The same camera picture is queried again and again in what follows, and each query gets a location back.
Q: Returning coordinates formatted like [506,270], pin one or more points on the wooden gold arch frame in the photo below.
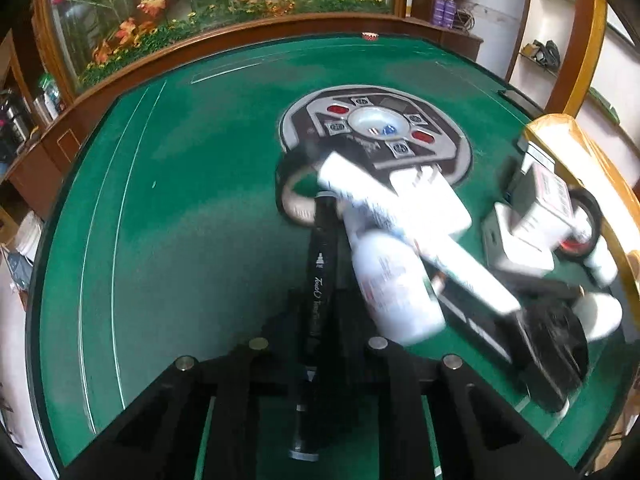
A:
[585,45]

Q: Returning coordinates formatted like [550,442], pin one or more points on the dark tape roll red core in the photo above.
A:
[592,210]

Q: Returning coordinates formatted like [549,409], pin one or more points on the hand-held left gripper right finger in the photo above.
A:
[400,385]

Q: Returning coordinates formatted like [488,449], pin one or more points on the yellow-rimmed storage box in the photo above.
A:
[590,145]

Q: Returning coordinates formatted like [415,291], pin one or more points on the brown wooden cabinet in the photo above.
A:
[465,42]

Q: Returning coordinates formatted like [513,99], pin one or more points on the small red white cap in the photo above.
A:
[369,36]

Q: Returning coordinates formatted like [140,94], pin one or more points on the green white bottles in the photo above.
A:
[47,92]

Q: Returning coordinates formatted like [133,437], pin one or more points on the white power adapter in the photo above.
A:
[515,250]
[440,205]

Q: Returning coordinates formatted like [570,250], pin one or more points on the plain white bottle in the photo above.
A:
[600,315]

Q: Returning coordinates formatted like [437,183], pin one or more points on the green flat board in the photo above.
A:
[605,105]

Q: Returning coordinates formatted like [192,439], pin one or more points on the white tube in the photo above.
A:
[360,185]

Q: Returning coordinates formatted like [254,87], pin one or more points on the grey table control panel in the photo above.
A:
[350,105]

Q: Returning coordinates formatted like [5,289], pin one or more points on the grey tape roll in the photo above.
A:
[287,195]

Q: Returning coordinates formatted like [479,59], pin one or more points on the black tape roll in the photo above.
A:
[555,340]

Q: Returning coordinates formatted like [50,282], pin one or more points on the black thermos flask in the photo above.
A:
[12,120]

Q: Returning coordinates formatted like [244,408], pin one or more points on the purple spray can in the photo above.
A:
[439,10]
[450,11]

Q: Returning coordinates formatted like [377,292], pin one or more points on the white plastic bucket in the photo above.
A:
[27,235]

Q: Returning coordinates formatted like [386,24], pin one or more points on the black marker pen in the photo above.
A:
[315,280]

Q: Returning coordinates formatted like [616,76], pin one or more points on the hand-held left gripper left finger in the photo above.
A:
[240,375]

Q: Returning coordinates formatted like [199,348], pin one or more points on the large white bottle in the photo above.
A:
[395,285]

